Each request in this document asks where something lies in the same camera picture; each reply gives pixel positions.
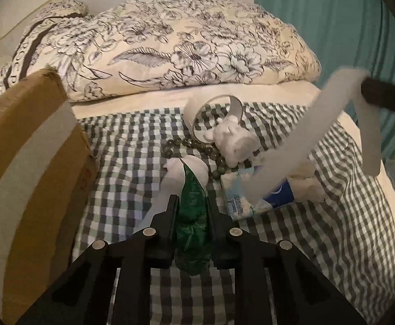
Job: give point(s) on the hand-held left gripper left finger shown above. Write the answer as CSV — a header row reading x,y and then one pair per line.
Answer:
x,y
170,216

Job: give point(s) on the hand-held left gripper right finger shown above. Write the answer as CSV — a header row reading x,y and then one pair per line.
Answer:
x,y
216,220

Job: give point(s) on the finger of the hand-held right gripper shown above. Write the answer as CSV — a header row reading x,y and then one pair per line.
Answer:
x,y
387,96

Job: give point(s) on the green foil packet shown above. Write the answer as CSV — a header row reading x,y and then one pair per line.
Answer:
x,y
190,216

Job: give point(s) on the blue tissue packet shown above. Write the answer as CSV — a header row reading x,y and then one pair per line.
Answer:
x,y
238,193

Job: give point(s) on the white paper strip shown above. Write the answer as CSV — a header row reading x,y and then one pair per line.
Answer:
x,y
302,135

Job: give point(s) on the white tape roll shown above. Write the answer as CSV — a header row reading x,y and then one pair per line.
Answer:
x,y
190,115

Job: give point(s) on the brown cardboard box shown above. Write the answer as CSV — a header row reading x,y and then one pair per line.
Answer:
x,y
31,162

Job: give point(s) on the crumpled white tissue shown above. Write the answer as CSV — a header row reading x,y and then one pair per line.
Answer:
x,y
197,171

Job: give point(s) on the white plush toy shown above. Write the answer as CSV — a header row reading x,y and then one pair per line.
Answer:
x,y
231,142

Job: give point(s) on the teal curtain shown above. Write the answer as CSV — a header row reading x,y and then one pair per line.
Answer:
x,y
319,23

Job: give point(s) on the green checked cloth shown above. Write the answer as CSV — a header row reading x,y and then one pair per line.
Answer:
x,y
319,260

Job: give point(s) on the floral duvet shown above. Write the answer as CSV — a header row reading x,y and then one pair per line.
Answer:
x,y
184,47

